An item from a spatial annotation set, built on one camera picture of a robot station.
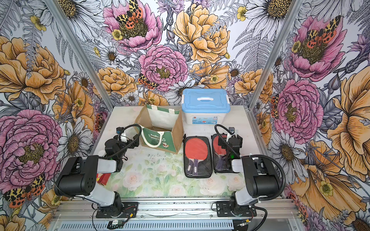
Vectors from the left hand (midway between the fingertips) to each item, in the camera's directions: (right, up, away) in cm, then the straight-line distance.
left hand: (132, 136), depth 94 cm
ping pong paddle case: (+42, -13, +1) cm, 44 cm away
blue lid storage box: (+47, +19, +4) cm, 51 cm away
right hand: (+62, -1, +1) cm, 62 cm away
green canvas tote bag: (+16, +4, +11) cm, 20 cm away
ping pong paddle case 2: (+56, -16, -3) cm, 59 cm away
